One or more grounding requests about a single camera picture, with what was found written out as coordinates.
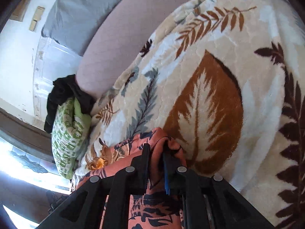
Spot orange black floral garment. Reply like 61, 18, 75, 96
76, 128, 186, 228

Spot green white patterned pillow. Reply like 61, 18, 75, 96
51, 97, 91, 180

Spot stained glass window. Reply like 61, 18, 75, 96
1, 139, 71, 194

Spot black cloth on pillow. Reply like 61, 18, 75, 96
44, 74, 95, 133

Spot leaf-pattern plush blanket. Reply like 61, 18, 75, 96
72, 0, 304, 228

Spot pink quilted bolster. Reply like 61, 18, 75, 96
75, 0, 189, 99

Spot grey pillow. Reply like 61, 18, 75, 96
41, 0, 121, 56

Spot beige wall switch plate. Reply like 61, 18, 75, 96
29, 6, 45, 31

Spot framed picture on wall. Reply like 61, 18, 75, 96
9, 0, 30, 22

